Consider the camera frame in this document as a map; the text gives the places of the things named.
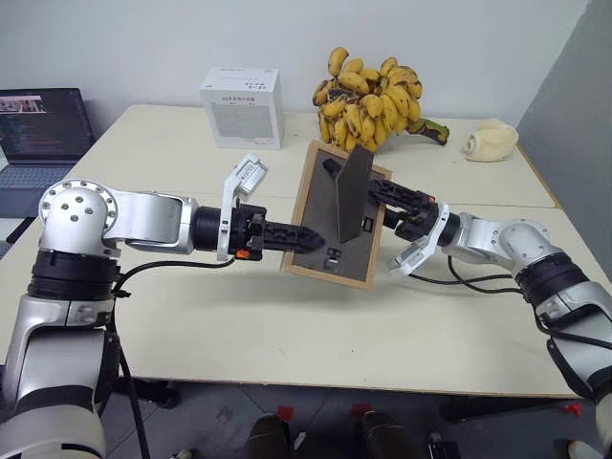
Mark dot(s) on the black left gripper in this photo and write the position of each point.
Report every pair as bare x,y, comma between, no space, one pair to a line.
248,234

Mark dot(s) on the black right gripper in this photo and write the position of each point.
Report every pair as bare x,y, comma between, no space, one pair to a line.
418,217

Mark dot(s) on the wooden picture frame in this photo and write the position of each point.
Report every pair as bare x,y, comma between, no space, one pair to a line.
315,205

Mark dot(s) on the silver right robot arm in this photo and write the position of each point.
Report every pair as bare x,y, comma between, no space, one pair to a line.
526,248

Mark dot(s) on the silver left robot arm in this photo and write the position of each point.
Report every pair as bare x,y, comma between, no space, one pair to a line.
143,215

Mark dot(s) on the yellow banana bunch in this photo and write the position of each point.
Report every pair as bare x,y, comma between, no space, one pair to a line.
368,105

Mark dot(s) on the cream crumpled cloth object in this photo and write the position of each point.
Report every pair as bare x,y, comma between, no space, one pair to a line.
492,141

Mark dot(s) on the white cardboard box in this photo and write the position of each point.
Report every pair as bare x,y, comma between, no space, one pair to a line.
241,110

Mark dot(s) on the dark rounded shape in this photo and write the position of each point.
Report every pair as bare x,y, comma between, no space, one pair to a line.
268,437
389,437

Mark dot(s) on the dark open laptop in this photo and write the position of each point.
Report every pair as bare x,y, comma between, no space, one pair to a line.
43,129

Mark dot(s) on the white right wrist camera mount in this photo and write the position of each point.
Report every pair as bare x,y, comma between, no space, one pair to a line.
413,255

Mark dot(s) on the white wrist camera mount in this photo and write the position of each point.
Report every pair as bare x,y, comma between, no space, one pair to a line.
413,255
248,174

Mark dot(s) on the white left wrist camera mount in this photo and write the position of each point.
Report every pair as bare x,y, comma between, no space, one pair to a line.
248,174

